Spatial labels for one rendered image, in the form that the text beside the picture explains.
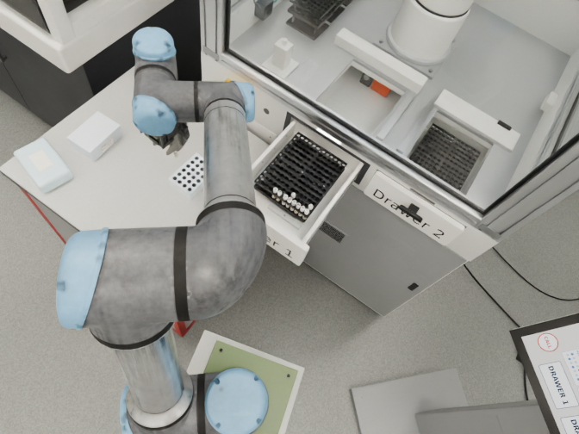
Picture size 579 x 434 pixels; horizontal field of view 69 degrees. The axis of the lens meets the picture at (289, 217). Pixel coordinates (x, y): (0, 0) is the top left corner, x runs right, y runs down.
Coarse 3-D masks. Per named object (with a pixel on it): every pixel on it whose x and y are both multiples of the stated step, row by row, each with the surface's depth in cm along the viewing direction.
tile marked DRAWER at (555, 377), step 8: (544, 368) 96; (552, 368) 95; (560, 368) 94; (544, 376) 96; (552, 376) 95; (560, 376) 94; (552, 384) 94; (560, 384) 93; (568, 384) 92; (552, 392) 94; (560, 392) 93; (568, 392) 92; (552, 400) 94; (560, 400) 93; (568, 400) 92; (576, 400) 91; (560, 408) 92
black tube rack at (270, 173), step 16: (288, 144) 124; (304, 144) 126; (272, 160) 121; (288, 160) 125; (304, 160) 122; (320, 160) 123; (272, 176) 119; (288, 176) 119; (304, 176) 120; (320, 176) 121; (336, 176) 122; (288, 192) 117; (304, 192) 122; (320, 192) 118; (288, 208) 118
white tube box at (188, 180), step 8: (192, 160) 129; (200, 160) 129; (184, 168) 127; (192, 168) 128; (200, 168) 128; (176, 176) 126; (184, 176) 126; (192, 176) 127; (200, 176) 127; (176, 184) 124; (184, 184) 125; (192, 184) 126; (200, 184) 125; (184, 192) 124; (192, 192) 124
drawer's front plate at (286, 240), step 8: (272, 224) 109; (272, 232) 110; (280, 232) 108; (288, 232) 108; (272, 240) 114; (280, 240) 111; (288, 240) 108; (296, 240) 108; (280, 248) 115; (288, 248) 112; (296, 248) 109; (304, 248) 107; (288, 256) 115; (296, 256) 112; (304, 256) 110; (296, 264) 116
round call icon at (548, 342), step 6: (534, 336) 98; (540, 336) 98; (546, 336) 97; (552, 336) 96; (540, 342) 97; (546, 342) 97; (552, 342) 96; (558, 342) 95; (540, 348) 97; (546, 348) 96; (552, 348) 96; (558, 348) 95
